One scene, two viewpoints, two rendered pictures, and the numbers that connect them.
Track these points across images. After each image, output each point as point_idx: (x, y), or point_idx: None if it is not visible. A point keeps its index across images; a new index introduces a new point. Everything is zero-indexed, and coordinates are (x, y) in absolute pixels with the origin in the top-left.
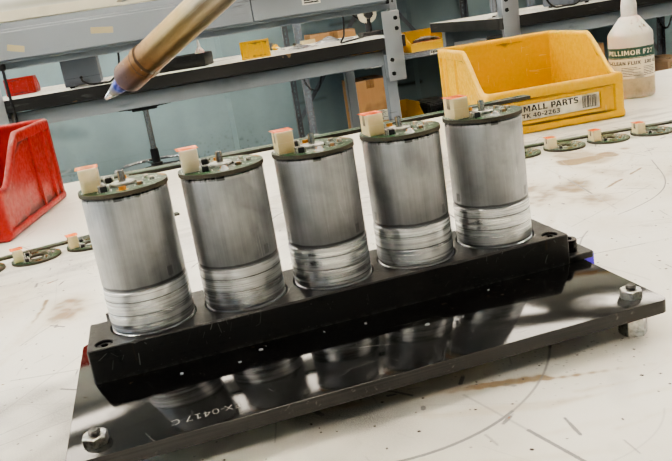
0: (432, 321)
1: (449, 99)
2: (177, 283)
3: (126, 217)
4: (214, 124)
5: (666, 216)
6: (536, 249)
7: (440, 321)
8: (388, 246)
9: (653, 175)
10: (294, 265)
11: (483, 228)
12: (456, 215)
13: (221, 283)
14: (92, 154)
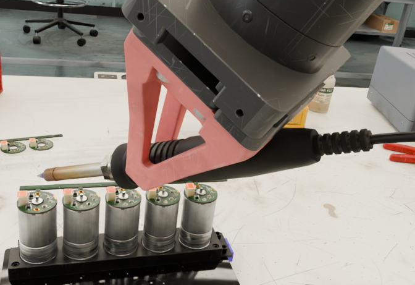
0: (154, 281)
1: (187, 187)
2: (52, 245)
3: (36, 221)
4: None
5: (280, 225)
6: (207, 252)
7: (157, 282)
8: (146, 240)
9: (290, 190)
10: (104, 240)
11: (188, 240)
12: (180, 228)
13: (70, 248)
14: None
